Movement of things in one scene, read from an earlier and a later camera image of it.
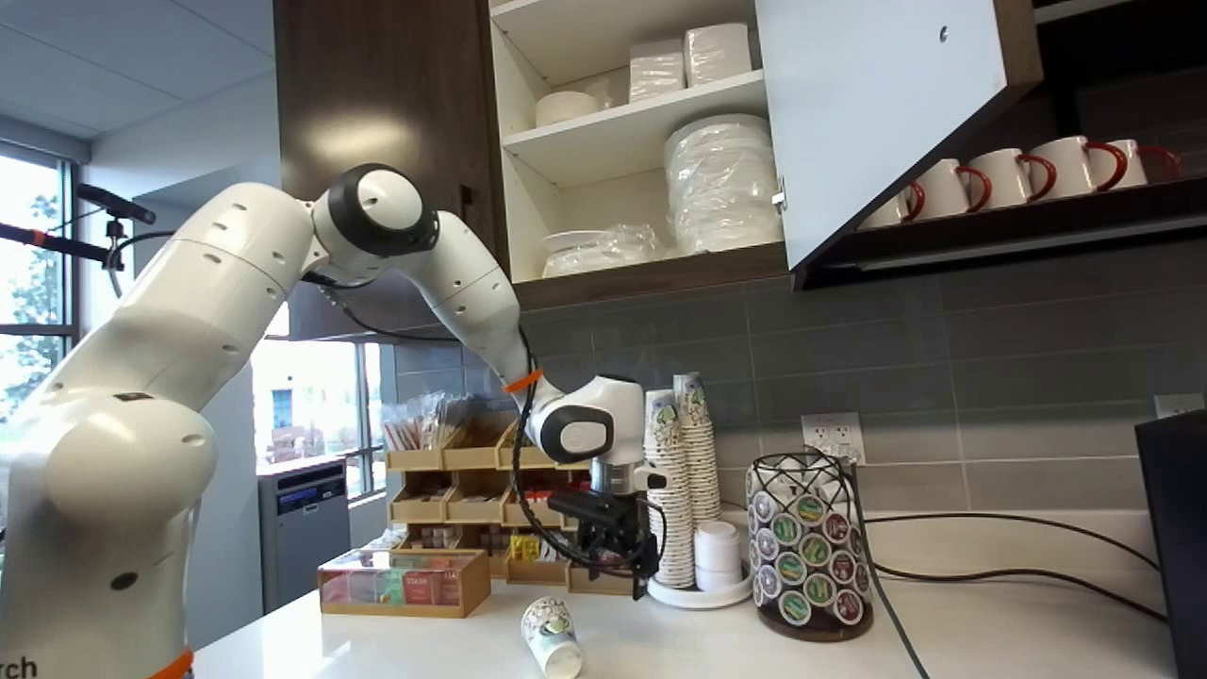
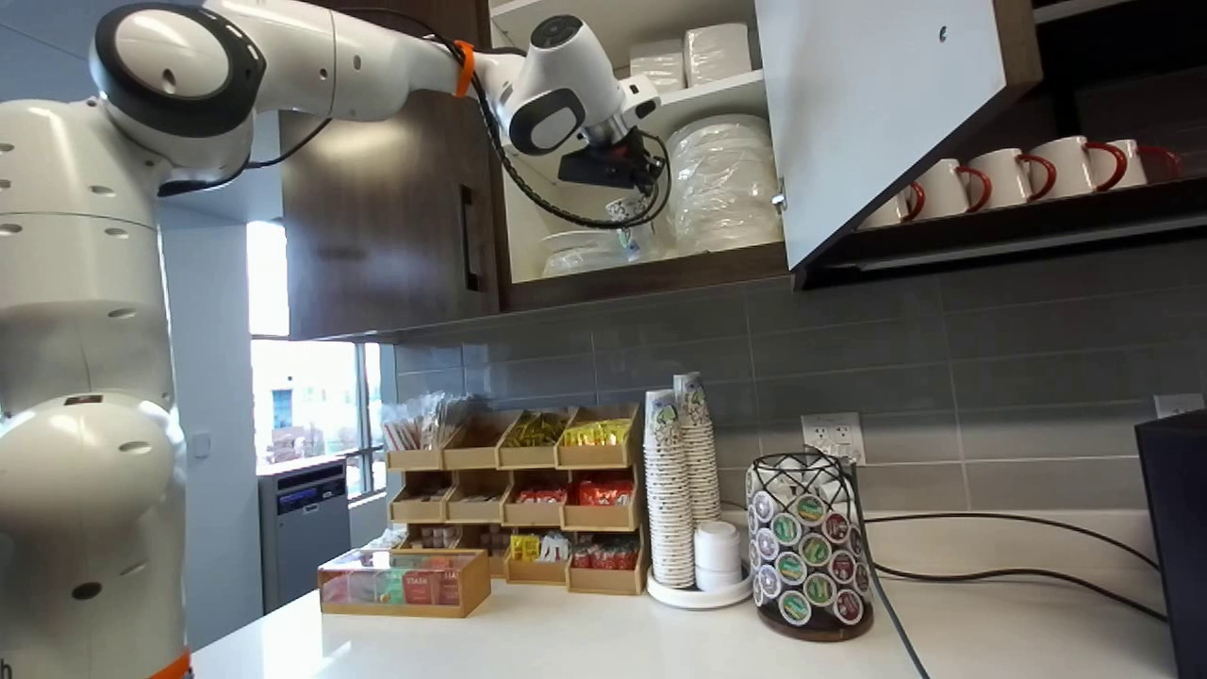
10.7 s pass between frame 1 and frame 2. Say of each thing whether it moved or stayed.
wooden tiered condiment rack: stayed
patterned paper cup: moved
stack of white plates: stayed
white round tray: stayed
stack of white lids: stayed
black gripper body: moved
